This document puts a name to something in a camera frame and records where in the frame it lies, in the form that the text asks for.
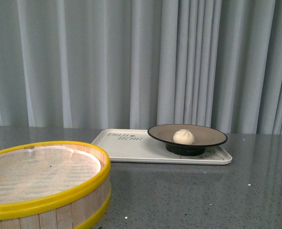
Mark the beige plate with black rim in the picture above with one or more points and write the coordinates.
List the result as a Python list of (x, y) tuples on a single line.
[(204, 137)]

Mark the white steamed bun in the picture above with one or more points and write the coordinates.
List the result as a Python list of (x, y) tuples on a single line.
[(184, 136)]

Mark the yellow rimmed wooden steamer basket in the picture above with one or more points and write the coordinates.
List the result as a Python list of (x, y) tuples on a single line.
[(79, 207)]

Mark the grey pleated curtain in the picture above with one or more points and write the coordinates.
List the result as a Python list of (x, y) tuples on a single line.
[(138, 63)]

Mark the white rectangular bear tray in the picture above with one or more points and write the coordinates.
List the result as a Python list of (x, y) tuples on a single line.
[(136, 146)]

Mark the white steamer liner cloth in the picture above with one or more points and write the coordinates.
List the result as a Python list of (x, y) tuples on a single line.
[(28, 174)]

